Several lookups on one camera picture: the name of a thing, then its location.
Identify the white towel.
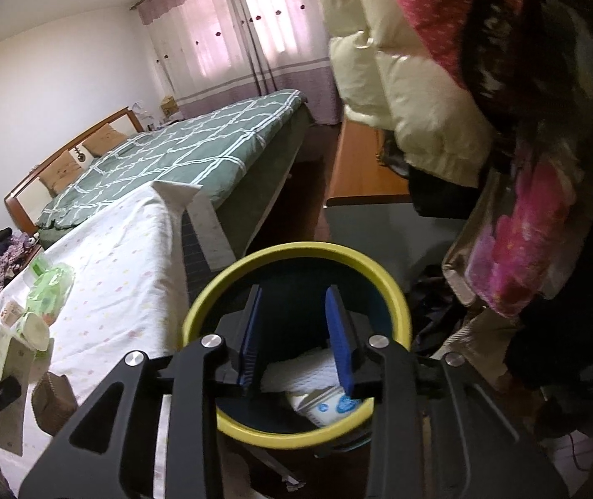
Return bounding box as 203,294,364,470
260,349,340,393

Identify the white barcode carton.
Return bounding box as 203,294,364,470
0,330,36,456

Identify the brown plastic box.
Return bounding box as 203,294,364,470
32,372,79,436

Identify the green white drink bottle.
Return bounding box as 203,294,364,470
286,386,362,428

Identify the white pill bottle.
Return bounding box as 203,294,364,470
0,300,25,328

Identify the green wet wipes pack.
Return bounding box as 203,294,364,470
26,264,74,326

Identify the clear green lidded jar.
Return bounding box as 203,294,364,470
27,254,51,278

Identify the yellow rimmed trash bin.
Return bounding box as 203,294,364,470
181,241,411,451

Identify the white dotted table cloth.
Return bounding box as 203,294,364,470
0,181,236,492

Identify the wooden low cabinet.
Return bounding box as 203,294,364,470
326,119,411,208

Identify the floral pink garment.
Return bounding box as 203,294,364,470
442,158,580,319

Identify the green plaid bed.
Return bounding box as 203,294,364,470
37,89,313,256

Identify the wooden headboard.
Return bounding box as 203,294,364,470
5,107,144,235

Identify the left brown pillow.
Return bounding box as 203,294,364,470
38,151,83,196

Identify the brown pillow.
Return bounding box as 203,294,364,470
82,124,127,158
38,151,83,196

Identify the cream puffer jacket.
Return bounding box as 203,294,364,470
320,0,490,188

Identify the right brown pillow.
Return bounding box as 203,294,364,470
82,124,127,158

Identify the pink white curtain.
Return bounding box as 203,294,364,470
134,0,342,125

